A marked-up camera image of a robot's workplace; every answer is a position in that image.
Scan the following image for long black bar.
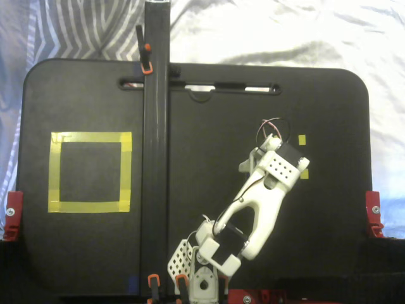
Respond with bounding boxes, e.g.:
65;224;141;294
140;0;172;297

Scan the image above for red corner clamp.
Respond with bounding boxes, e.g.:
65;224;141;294
3;191;24;242
364;191;385;239

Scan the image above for thin robot servo cable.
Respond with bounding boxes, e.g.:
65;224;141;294
212;175;265;237
255;117;291;149

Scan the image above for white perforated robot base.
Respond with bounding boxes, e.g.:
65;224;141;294
166;239;194;288

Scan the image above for yellow tape square outline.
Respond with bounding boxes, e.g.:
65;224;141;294
47;131;133;214

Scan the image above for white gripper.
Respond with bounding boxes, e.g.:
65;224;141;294
239;134;283;178

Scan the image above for red base bracket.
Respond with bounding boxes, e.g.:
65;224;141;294
227;288;288;304

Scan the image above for white gray patterned bed sheet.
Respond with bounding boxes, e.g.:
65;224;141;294
0;0;405;241

